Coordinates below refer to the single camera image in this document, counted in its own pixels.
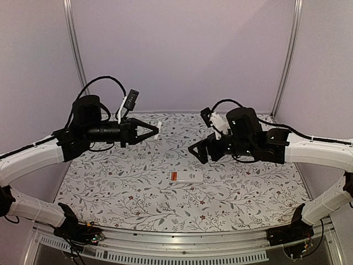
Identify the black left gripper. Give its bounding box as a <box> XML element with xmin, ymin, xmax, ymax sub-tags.
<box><xmin>83</xmin><ymin>116</ymin><xmax>158</xmax><ymax>147</ymax></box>

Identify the white battery cover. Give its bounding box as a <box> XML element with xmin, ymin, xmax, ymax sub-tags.
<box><xmin>154</xmin><ymin>121</ymin><xmax>162</xmax><ymax>140</ymax></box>

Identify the white remote control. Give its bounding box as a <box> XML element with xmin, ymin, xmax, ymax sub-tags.
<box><xmin>169</xmin><ymin>171</ymin><xmax>204</xmax><ymax>184</ymax></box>

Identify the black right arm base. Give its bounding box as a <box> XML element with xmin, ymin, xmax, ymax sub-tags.
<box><xmin>266</xmin><ymin>204</ymin><xmax>314</xmax><ymax>246</ymax></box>

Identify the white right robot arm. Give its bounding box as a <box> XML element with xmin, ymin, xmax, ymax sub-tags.
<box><xmin>188</xmin><ymin>107</ymin><xmax>352</xmax><ymax>241</ymax></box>

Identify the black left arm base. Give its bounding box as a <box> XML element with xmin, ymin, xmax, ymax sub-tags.
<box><xmin>54</xmin><ymin>203</ymin><xmax>105</xmax><ymax>245</ymax></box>

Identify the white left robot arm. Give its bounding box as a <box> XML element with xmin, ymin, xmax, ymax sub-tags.
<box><xmin>1</xmin><ymin>95</ymin><xmax>159</xmax><ymax>240</ymax></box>

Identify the floral patterned table mat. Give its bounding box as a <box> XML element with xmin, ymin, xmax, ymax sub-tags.
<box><xmin>56</xmin><ymin>113</ymin><xmax>310</xmax><ymax>232</ymax></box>

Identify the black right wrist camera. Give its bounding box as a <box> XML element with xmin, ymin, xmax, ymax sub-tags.
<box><xmin>200</xmin><ymin>108</ymin><xmax>232</xmax><ymax>136</ymax></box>

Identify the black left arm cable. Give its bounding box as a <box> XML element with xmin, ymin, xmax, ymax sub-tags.
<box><xmin>77</xmin><ymin>76</ymin><xmax>127</xmax><ymax>100</ymax></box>

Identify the aluminium front rail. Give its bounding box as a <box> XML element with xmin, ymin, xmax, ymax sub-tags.
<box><xmin>24</xmin><ymin>218</ymin><xmax>345</xmax><ymax>264</ymax></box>

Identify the left aluminium frame post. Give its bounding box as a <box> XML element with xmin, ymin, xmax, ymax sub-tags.
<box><xmin>62</xmin><ymin>0</ymin><xmax>88</xmax><ymax>92</ymax></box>

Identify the aluminium frame post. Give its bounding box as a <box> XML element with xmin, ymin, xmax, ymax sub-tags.
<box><xmin>271</xmin><ymin>0</ymin><xmax>303</xmax><ymax>119</ymax></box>
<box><xmin>62</xmin><ymin>0</ymin><xmax>88</xmax><ymax>92</ymax></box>

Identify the right aluminium frame post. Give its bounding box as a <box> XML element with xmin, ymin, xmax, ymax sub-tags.
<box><xmin>271</xmin><ymin>0</ymin><xmax>303</xmax><ymax>119</ymax></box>

